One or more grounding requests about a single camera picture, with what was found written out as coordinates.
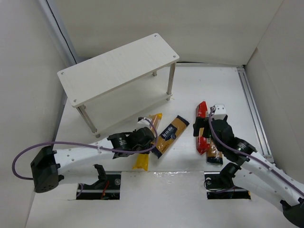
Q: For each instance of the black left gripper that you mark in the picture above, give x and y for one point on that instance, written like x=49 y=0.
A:
x=147 y=137

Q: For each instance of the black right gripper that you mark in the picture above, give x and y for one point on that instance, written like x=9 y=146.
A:
x=202 y=123

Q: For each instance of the yellow-ended spaghetti bag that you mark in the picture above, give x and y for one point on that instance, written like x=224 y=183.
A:
x=142 y=160

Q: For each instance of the blue-label spaghetti bag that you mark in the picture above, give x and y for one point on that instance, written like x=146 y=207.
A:
x=169 y=135

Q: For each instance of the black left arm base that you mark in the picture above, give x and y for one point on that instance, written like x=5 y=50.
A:
x=110 y=189

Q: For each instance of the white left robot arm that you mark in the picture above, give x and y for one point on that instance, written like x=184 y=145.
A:
x=49 y=167

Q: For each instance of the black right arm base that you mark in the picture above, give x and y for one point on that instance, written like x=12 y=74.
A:
x=217 y=189

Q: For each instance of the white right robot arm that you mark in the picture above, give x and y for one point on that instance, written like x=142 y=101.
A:
x=249 y=170

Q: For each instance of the white two-tier shelf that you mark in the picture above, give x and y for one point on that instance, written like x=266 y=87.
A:
x=120 y=83

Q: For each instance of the red spaghetti bag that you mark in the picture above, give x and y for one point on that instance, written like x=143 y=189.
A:
x=202 y=143

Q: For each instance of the dark-ended spaghetti bag with barcode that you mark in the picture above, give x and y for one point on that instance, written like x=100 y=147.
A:
x=213 y=155

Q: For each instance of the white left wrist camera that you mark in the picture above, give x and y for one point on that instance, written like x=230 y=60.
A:
x=141 y=123

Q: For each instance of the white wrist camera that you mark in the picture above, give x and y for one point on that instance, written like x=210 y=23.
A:
x=218 y=112
x=141 y=123

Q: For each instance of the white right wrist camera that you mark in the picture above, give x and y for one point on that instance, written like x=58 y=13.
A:
x=218 y=112

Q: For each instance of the aluminium frame rail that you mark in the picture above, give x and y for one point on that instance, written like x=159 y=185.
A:
x=258 y=126

